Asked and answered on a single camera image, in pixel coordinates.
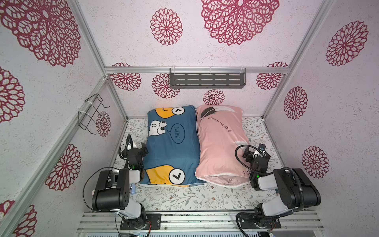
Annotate blue cartoon pillow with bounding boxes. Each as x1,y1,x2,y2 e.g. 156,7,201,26
139,105,205,188

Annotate pink good night pillow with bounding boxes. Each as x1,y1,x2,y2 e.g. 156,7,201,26
195,105,250,188

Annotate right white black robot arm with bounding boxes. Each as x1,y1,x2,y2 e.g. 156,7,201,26
235,144,321,219

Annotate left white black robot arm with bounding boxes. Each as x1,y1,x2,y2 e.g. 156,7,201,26
91,134,148,229

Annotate floral bed sheet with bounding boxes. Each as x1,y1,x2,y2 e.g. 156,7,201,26
131,117,282,211

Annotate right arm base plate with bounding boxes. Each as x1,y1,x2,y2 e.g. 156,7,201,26
236,212,282,230

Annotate black wire wall rack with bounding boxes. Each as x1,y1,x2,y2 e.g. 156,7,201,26
77,93,112,137

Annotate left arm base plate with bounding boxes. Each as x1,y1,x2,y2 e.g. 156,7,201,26
120,213,162,231

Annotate aluminium mounting rail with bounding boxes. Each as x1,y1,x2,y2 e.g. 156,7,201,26
76,210,324,236

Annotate grey metal wall shelf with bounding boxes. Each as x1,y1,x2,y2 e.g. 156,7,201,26
169,68,246,89

